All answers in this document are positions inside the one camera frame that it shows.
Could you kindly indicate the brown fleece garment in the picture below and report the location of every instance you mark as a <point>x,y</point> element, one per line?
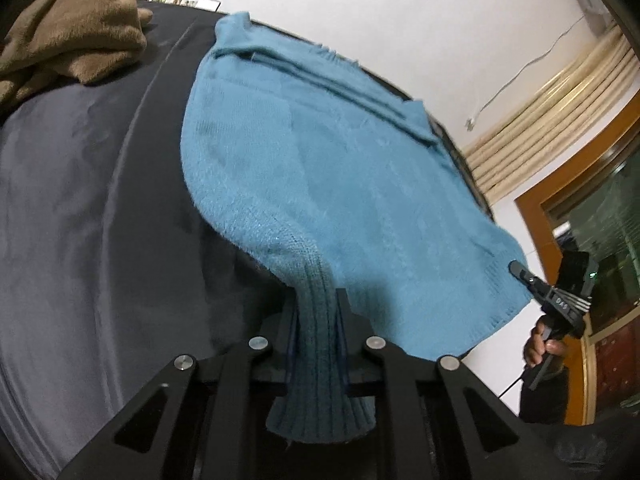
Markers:
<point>65,30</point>

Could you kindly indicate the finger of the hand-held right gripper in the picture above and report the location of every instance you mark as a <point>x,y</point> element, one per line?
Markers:
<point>525,276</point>

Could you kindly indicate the person's right hand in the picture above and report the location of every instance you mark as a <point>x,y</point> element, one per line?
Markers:
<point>535,345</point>

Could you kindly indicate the teal knit sweater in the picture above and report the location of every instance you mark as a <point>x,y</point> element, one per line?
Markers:
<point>350,200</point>

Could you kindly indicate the cream curtain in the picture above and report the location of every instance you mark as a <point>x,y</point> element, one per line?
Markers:
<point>560,110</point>

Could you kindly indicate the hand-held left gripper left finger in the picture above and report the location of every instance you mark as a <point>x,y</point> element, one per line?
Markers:
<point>272,360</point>

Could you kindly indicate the photo collage frame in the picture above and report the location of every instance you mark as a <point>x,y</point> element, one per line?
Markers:
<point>185,1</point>

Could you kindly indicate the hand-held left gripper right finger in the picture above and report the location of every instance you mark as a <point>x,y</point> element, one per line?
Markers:
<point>360,360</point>

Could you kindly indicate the person's right forearm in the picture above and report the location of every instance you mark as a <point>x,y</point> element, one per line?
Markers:
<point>545,395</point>

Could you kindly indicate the wooden framed window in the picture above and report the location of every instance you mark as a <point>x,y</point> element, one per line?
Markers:
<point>615,220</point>

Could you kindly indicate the person's dark clothing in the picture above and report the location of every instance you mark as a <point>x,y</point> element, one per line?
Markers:
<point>600,445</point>

